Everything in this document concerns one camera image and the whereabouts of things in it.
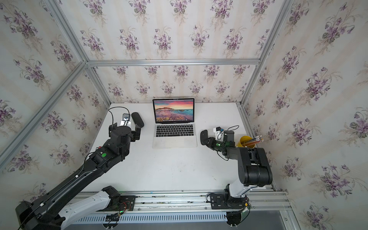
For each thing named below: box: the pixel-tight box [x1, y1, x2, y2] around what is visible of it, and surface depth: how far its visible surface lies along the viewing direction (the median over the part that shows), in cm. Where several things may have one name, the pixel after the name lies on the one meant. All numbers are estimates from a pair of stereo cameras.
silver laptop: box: [152, 97, 198, 149], surface depth 103 cm
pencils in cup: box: [243, 135, 265, 147], surface depth 83 cm
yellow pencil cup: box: [236, 135, 256, 149], surface depth 88 cm
